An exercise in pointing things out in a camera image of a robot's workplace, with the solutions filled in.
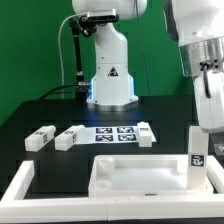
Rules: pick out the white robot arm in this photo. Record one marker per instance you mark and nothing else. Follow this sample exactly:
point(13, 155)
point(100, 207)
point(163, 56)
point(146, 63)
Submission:
point(198, 28)

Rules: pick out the white fiducial marker sheet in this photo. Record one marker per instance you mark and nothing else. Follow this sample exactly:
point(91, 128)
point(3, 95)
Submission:
point(121, 134)

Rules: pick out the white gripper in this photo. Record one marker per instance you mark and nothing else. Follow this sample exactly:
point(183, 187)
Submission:
point(210, 111)

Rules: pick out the white U-shaped obstacle frame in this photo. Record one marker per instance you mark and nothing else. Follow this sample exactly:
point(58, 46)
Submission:
point(16, 208)

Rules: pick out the grey camera on stand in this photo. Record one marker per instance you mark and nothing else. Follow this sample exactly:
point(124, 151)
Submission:
point(100, 16)

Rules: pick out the black camera stand pole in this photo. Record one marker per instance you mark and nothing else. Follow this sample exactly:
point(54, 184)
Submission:
point(77, 28)

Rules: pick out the white desk top tray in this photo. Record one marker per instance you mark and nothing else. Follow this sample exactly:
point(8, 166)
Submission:
point(141, 175)

